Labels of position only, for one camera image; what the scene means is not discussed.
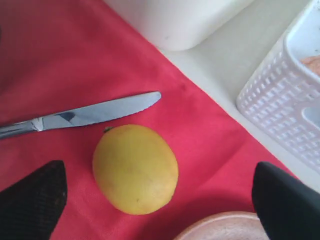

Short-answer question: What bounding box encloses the orange fried chicken piece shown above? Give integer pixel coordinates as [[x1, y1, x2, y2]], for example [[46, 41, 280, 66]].
[[300, 55, 320, 76]]

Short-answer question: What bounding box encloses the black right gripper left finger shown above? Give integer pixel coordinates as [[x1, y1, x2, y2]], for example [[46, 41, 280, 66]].
[[0, 160, 68, 240]]

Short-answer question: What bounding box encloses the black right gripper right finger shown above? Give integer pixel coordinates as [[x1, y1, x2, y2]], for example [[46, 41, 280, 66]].
[[251, 161, 320, 240]]

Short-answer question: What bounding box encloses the yellow lemon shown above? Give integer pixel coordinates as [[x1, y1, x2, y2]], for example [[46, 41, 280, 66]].
[[92, 124, 179, 215]]

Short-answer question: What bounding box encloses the red tablecloth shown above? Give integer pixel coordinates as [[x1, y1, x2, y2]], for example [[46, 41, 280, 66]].
[[0, 0, 283, 240]]

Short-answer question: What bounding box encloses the brown wooden plate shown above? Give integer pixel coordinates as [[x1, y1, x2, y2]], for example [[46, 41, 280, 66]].
[[175, 211, 269, 240]]

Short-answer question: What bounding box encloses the cream plastic storage bin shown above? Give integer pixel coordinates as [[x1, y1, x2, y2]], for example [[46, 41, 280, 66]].
[[106, 0, 252, 51]]

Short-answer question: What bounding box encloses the stainless steel table knife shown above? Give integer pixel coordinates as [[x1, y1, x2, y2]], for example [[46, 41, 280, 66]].
[[0, 91, 162, 139]]

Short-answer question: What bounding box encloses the white perforated plastic basket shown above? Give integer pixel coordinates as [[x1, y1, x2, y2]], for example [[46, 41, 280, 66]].
[[236, 0, 320, 171]]

